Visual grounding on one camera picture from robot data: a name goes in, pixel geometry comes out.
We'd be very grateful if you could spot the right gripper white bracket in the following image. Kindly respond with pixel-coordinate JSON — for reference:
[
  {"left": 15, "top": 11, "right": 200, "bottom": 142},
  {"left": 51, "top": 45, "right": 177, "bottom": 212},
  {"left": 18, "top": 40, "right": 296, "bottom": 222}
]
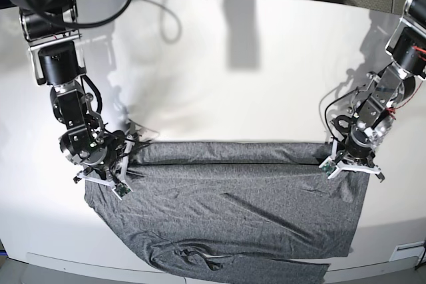
[{"left": 73, "top": 130, "right": 140, "bottom": 191}]

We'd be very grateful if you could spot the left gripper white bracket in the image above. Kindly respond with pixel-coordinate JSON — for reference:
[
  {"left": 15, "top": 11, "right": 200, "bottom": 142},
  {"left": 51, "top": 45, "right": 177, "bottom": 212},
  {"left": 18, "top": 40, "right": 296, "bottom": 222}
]
[{"left": 326, "top": 128, "right": 385, "bottom": 182}]

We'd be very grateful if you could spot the grey long-sleeve T-shirt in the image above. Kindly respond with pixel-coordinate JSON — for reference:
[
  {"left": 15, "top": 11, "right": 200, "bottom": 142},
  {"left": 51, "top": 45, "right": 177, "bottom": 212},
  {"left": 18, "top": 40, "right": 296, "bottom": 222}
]
[{"left": 85, "top": 142, "right": 369, "bottom": 283}]

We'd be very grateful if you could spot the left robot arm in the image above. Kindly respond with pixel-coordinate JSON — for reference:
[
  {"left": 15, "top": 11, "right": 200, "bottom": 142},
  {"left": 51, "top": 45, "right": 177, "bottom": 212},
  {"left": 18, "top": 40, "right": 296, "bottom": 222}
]
[{"left": 319, "top": 0, "right": 425, "bottom": 180}]

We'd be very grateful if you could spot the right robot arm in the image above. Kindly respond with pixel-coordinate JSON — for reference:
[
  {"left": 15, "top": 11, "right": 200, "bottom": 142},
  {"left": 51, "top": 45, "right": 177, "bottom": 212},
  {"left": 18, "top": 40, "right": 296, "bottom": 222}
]
[{"left": 10, "top": 0, "right": 139, "bottom": 198}]

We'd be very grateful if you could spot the white label plate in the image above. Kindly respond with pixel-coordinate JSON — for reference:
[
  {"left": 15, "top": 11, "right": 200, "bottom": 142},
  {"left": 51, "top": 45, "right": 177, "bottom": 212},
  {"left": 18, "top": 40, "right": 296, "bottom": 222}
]
[{"left": 389, "top": 241, "right": 425, "bottom": 261}]

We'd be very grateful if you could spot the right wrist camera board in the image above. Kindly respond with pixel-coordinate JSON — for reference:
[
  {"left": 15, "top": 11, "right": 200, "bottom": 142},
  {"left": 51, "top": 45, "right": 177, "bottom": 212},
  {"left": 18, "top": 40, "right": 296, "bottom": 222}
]
[{"left": 112, "top": 182, "right": 132, "bottom": 200}]

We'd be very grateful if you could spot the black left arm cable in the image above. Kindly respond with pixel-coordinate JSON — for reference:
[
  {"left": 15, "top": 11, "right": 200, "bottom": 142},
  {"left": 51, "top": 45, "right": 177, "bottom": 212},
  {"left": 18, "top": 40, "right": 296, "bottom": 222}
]
[{"left": 323, "top": 84, "right": 363, "bottom": 145}]

